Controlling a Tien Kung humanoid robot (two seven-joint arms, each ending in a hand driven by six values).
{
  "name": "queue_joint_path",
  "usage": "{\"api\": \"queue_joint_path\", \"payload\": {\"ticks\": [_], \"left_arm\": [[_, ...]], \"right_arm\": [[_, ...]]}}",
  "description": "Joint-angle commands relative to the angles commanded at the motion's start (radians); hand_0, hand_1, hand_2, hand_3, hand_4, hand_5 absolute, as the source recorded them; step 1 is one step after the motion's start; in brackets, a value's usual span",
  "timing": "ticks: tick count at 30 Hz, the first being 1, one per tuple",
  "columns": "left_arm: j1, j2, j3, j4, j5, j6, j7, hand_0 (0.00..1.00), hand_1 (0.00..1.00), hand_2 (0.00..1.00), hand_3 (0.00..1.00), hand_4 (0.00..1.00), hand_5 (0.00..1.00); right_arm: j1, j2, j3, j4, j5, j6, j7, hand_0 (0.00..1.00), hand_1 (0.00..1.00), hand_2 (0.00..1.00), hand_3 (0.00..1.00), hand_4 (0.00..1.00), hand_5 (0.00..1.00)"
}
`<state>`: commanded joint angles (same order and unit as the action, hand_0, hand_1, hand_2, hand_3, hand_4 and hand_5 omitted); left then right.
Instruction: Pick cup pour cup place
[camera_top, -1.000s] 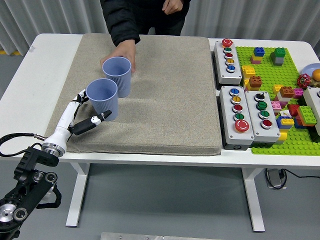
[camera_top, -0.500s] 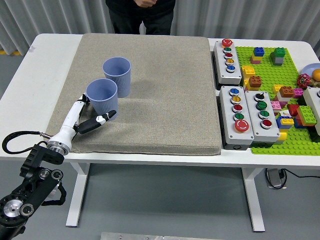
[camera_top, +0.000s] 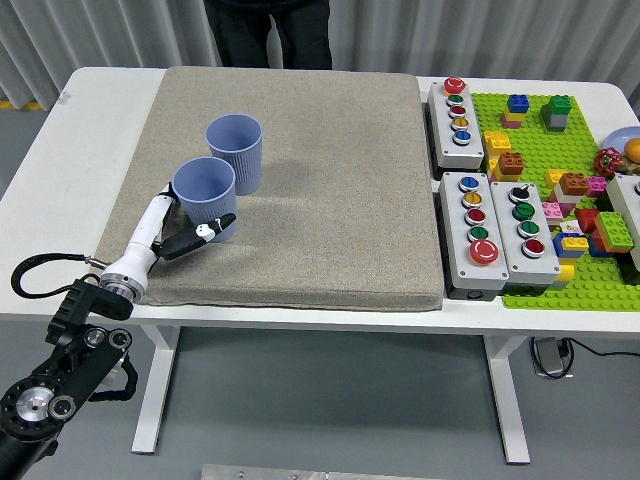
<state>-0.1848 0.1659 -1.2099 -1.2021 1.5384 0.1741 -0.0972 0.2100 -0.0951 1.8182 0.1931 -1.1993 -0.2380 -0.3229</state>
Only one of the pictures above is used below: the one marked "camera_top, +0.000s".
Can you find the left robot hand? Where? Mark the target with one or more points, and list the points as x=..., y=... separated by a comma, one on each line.
x=142, y=235

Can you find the blue ribbed cup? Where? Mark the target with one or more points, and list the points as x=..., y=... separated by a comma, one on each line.
x=202, y=185
x=235, y=135

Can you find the white table leg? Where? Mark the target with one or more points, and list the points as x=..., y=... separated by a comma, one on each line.
x=157, y=380
x=507, y=400

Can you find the grey-brown mat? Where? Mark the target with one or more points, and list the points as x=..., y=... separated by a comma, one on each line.
x=325, y=200

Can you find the person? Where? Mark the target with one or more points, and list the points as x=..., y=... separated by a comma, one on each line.
x=270, y=35

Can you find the five-button control box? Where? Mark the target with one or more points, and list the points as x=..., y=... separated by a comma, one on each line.
x=442, y=150
x=457, y=260

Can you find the yellow toy brick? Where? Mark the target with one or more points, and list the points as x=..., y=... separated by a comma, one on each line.
x=574, y=242
x=554, y=178
x=492, y=167
x=510, y=117
x=496, y=142

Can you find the orange toy brick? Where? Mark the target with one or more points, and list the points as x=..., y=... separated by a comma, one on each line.
x=573, y=184
x=510, y=164

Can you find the pink toy brick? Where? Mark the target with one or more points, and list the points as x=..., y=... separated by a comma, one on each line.
x=551, y=211
x=510, y=124

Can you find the white curtain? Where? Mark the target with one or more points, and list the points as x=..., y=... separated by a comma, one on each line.
x=475, y=35

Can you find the blue toy brick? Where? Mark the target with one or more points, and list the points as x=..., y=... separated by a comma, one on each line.
x=518, y=104
x=597, y=249
x=562, y=251

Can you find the green brick baseplate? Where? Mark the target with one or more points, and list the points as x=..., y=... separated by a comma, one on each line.
x=535, y=145

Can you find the white toy brick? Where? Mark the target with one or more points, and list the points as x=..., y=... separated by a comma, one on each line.
x=565, y=196

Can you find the yellow toy cylinder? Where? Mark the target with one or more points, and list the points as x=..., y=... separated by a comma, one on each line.
x=565, y=274

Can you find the grey power adapter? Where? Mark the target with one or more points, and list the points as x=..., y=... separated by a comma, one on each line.
x=550, y=357

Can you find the white printed toy tile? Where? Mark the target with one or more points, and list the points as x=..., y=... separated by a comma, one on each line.
x=570, y=229

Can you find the grey toy brick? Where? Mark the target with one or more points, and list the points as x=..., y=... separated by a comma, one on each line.
x=556, y=122

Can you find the red toy brick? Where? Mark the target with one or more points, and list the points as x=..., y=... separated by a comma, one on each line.
x=586, y=219

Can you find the magenta toy brick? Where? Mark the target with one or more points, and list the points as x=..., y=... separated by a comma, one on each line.
x=596, y=186

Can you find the red valve wheel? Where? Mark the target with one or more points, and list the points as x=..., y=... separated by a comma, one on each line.
x=607, y=162

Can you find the large green toy brick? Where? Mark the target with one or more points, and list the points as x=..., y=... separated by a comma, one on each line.
x=614, y=227

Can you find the white box on black base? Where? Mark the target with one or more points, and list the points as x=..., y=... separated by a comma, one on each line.
x=625, y=200

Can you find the pale blue plate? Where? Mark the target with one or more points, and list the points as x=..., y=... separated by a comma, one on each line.
x=620, y=137

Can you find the toy bread bun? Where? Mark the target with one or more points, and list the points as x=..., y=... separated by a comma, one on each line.
x=634, y=150

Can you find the four-control switch box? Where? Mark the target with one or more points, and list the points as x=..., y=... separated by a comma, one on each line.
x=512, y=250

